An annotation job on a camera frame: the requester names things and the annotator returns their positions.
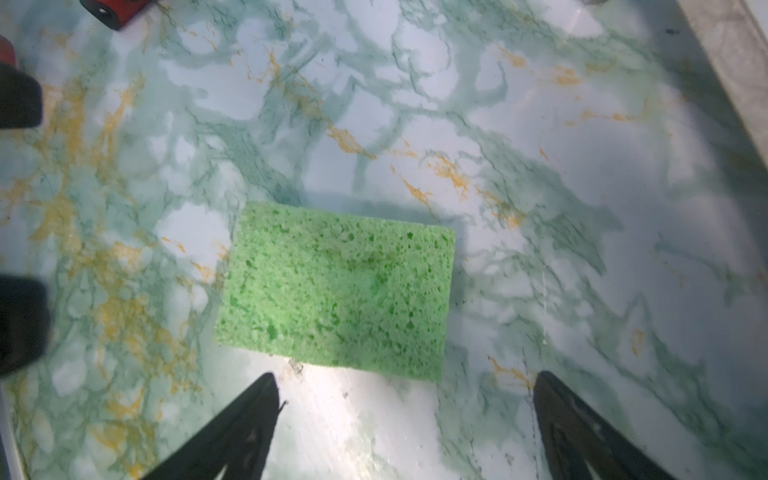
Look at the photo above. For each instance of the green sponge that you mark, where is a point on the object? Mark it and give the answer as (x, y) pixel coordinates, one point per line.
(339, 290)

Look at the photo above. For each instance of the red handled ratchet wrench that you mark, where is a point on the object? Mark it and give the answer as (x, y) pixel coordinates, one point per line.
(115, 14)

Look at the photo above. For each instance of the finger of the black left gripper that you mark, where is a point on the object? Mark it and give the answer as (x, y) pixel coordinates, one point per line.
(25, 322)
(21, 102)

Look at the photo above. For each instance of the white two-tier shelf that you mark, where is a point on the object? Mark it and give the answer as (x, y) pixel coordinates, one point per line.
(733, 34)

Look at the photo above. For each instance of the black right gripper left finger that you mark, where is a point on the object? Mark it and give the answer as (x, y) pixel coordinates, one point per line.
(233, 445)

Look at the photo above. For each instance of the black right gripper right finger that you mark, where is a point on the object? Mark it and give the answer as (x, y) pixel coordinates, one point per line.
(579, 443)

